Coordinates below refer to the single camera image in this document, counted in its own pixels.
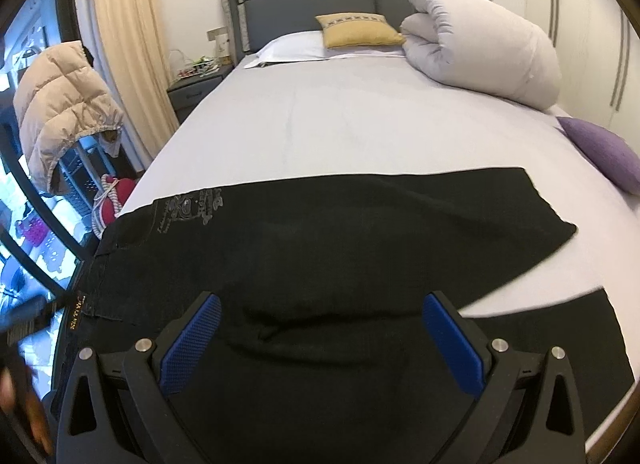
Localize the dark grey nightstand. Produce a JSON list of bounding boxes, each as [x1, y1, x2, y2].
[[167, 65, 233, 125]]

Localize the black pants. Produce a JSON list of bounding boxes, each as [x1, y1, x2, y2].
[[55, 168, 634, 463]]

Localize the white wardrobe with handles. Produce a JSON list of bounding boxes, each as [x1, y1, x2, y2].
[[526, 0, 640, 150]]

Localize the purple cushion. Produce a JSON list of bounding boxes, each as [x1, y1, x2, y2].
[[558, 117, 639, 195]]

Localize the bed with white sheet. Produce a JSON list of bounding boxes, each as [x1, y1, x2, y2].
[[117, 30, 640, 450]]

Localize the red bag with rope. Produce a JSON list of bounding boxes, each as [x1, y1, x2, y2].
[[91, 175, 136, 239]]

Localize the beige puffer jacket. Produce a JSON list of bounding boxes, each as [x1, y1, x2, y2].
[[13, 40, 125, 194]]

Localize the rolled white duvet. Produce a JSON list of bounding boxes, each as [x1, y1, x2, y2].
[[400, 0, 561, 110]]

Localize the person's left hand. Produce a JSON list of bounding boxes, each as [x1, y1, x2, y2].
[[1, 363, 54, 456]]

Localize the beige curtain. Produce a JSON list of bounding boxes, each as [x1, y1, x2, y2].
[[94, 0, 178, 167]]

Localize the yellow cushion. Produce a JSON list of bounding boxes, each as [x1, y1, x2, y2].
[[316, 12, 405, 49]]

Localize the white pillow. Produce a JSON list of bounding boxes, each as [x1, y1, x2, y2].
[[244, 30, 329, 69]]

